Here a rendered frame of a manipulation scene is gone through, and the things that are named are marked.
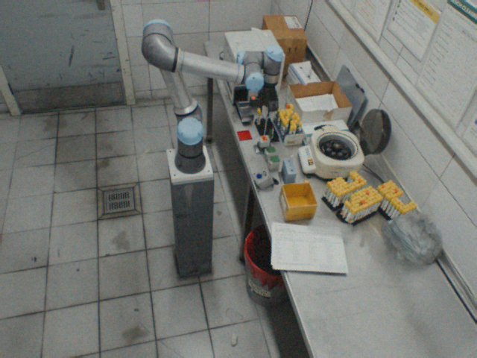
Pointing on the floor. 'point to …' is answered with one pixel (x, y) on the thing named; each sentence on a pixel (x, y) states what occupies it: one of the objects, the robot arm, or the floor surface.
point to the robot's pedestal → (193, 224)
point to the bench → (355, 262)
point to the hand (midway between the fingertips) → (266, 118)
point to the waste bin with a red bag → (264, 294)
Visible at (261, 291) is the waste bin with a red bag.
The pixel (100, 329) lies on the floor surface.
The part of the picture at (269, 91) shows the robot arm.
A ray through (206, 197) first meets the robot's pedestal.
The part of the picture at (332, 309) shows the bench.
